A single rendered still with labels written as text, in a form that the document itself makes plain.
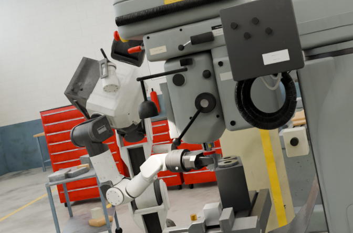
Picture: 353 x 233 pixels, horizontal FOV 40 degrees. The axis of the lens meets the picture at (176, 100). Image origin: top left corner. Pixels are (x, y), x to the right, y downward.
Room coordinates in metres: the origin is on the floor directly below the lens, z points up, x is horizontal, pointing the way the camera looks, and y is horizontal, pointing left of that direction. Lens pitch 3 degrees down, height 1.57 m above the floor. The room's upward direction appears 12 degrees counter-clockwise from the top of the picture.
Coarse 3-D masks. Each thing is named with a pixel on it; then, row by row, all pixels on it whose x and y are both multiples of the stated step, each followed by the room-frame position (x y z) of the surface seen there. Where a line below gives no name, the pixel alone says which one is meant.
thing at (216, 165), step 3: (204, 156) 1.79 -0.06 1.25; (207, 156) 1.78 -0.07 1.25; (210, 156) 1.78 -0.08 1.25; (213, 156) 1.78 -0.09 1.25; (216, 156) 1.79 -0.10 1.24; (216, 159) 1.79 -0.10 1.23; (216, 162) 1.78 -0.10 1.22; (207, 165) 1.78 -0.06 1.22; (210, 165) 1.78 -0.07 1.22; (213, 165) 1.78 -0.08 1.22; (216, 165) 1.78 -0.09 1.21; (207, 168) 1.79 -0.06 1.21; (210, 168) 1.78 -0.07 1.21
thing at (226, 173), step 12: (228, 156) 2.20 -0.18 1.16; (216, 168) 2.06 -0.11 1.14; (228, 168) 2.02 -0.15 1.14; (240, 168) 2.02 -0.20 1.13; (228, 180) 2.02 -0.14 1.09; (240, 180) 2.02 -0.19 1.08; (228, 192) 2.02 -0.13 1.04; (240, 192) 2.02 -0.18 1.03; (228, 204) 2.02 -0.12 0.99; (240, 204) 2.02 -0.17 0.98
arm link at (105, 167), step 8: (104, 152) 2.03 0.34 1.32; (96, 160) 2.02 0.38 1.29; (104, 160) 2.02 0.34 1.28; (112, 160) 2.05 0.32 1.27; (96, 168) 2.03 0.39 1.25; (104, 168) 2.02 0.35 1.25; (112, 168) 2.04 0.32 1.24; (104, 176) 2.02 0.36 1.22; (112, 176) 2.03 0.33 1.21; (120, 176) 2.07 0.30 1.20; (104, 184) 2.02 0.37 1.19; (112, 184) 2.02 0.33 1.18; (104, 192) 2.03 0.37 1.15; (112, 192) 2.00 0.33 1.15; (120, 192) 1.99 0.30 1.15; (112, 200) 2.01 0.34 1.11; (120, 200) 1.99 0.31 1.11
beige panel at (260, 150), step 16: (256, 128) 3.46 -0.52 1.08; (224, 144) 3.53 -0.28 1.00; (240, 144) 3.50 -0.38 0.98; (256, 144) 3.47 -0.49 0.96; (272, 144) 3.44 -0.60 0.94; (256, 160) 3.48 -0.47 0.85; (272, 160) 3.44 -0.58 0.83; (256, 176) 3.48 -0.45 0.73; (272, 176) 3.45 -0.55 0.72; (272, 192) 3.45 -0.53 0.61; (288, 192) 3.43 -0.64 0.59; (272, 208) 3.46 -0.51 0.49; (288, 208) 3.43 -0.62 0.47; (272, 224) 3.47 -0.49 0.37
